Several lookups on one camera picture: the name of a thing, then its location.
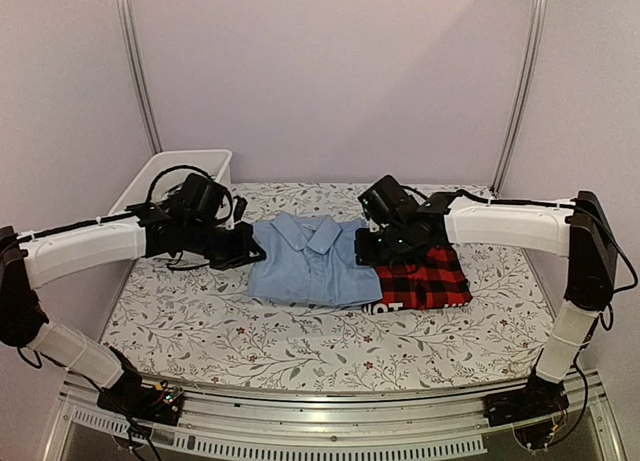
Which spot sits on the floral patterned table cloth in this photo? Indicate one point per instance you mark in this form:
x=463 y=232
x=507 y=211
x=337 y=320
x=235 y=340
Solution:
x=200 y=326

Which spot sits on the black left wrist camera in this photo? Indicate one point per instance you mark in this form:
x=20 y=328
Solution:
x=203 y=198

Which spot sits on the red black plaid shirt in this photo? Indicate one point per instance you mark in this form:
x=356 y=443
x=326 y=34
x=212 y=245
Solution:
x=436 y=282

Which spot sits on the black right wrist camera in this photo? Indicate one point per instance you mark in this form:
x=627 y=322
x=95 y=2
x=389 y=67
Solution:
x=387 y=203

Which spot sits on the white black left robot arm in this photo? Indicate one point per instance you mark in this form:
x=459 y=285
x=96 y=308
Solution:
x=57 y=260

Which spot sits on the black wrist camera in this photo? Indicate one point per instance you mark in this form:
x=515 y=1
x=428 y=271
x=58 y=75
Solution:
x=387 y=203
x=203 y=198

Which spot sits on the aluminium front rail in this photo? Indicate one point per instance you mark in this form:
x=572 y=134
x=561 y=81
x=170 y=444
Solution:
x=228 y=423

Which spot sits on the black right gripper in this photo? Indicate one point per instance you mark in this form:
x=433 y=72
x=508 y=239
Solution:
x=365 y=256

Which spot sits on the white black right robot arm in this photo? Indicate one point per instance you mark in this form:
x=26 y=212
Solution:
x=401 y=228

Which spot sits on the right aluminium frame post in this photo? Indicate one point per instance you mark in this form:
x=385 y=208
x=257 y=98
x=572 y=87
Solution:
x=526 y=76

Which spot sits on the light blue long sleeve shirt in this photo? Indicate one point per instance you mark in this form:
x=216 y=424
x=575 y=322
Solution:
x=311 y=260

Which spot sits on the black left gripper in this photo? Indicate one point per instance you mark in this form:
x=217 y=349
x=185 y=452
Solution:
x=242 y=254

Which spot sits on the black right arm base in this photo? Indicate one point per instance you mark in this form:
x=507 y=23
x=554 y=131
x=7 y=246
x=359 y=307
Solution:
x=535 y=399

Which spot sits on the left aluminium frame post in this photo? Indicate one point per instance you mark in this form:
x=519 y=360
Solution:
x=134 y=57

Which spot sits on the aluminium frame post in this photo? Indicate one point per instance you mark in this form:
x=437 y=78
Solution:
x=526 y=76
x=134 y=57

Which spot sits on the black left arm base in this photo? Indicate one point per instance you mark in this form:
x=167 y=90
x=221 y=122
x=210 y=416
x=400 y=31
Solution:
x=159 y=402

